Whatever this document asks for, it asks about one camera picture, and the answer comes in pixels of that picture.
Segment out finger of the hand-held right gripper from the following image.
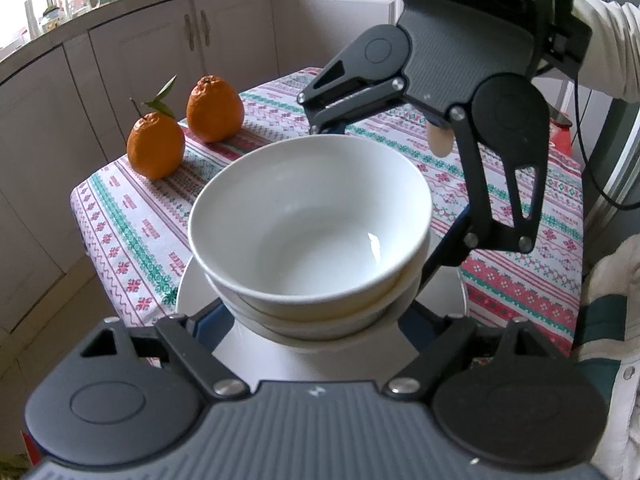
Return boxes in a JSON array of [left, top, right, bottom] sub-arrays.
[[412, 107, 547, 305], [297, 52, 408, 135]]

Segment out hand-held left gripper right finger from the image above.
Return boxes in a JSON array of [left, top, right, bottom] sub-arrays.
[[385, 302, 571, 401]]

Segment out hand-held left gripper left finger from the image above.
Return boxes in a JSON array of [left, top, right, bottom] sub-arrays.
[[60, 300, 248, 401]]

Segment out white plate with centre stain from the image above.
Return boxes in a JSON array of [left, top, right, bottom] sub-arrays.
[[176, 255, 468, 386]]

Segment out white bowl with floral print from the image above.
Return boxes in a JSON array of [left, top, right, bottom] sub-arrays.
[[202, 232, 432, 323]]

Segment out person's right forearm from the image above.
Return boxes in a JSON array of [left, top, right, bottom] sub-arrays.
[[570, 0, 640, 106]]

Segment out person's right hand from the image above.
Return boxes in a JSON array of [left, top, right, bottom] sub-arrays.
[[426, 119, 454, 158]]

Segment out red printed package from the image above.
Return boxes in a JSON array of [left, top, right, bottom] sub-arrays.
[[546, 110, 573, 156]]

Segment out patterned tablecloth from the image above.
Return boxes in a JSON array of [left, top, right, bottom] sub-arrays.
[[70, 66, 586, 361]]

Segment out orange with leaf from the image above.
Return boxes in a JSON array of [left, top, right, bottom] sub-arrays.
[[126, 75, 187, 181]]

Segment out person's white green jacket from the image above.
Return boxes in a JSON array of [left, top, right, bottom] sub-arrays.
[[575, 237, 640, 480]]

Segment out white kitchen cabinets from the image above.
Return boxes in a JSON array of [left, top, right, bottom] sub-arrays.
[[0, 0, 406, 333]]

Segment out kitchen countertop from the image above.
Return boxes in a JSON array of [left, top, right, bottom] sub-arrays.
[[0, 0, 286, 68]]

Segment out glass jar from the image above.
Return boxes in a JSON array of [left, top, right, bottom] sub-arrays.
[[40, 4, 65, 32]]

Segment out white slender bottle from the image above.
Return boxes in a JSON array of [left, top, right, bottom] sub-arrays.
[[24, 0, 41, 40]]

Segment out black cable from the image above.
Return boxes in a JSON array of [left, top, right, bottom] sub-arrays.
[[570, 57, 640, 211]]

